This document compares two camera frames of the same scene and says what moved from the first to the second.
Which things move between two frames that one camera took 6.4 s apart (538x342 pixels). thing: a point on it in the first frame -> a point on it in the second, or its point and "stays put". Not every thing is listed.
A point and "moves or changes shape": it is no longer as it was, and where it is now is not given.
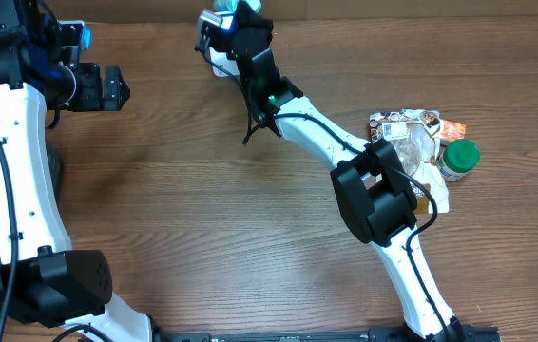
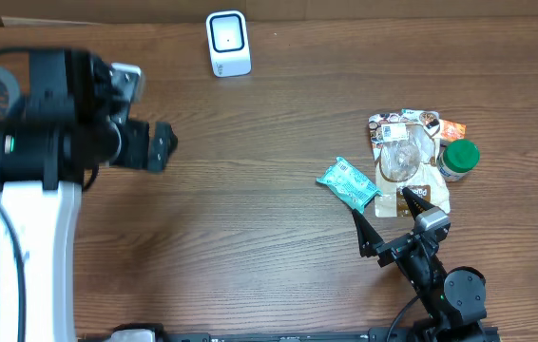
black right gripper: x=242 y=19 -> x=372 y=242
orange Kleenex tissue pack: x=451 y=130 stays put
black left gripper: x=95 y=99 -> x=140 y=157
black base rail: x=465 y=333 stays put
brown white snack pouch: x=415 y=135 stays put
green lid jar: x=456 y=158 stays put
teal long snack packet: x=228 y=7 moves or changes shape
